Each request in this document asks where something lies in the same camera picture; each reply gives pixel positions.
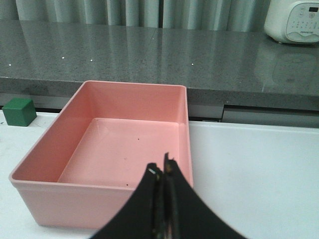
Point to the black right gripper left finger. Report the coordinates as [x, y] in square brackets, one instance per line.
[142, 215]

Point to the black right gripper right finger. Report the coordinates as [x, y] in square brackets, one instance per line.
[188, 217]

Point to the grey stone counter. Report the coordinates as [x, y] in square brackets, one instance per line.
[48, 61]

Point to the pink plastic bin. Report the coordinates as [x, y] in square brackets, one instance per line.
[87, 164]

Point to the white rice cooker appliance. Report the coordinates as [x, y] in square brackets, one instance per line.
[293, 21]

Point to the green cube block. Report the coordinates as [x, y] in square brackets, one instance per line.
[19, 112]

